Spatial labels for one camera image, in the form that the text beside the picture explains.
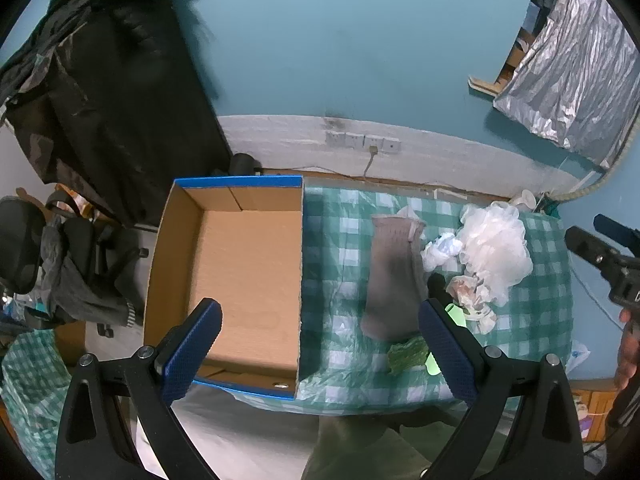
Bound bright green cloth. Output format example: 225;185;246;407
425;304;466;376

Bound white plastic bag bundle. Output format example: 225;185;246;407
446;275;497;335

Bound green knitted cloth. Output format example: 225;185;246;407
387;337;430;375

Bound grey sock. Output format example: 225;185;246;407
360;216;427;344

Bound person right hand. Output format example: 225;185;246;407
614;309;639;390

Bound green checkered bag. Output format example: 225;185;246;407
1;330;70;479

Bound green checkered tablecloth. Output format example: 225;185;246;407
234;185;574;417

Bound silver foil curtain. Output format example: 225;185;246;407
494;0;639;169

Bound black office chair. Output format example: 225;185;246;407
1;190;149;338

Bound blue cardboard box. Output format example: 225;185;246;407
143;176;304;400

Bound black hanging clothes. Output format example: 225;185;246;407
1;0;232;226

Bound wall power socket strip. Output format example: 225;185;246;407
326;130;401;155

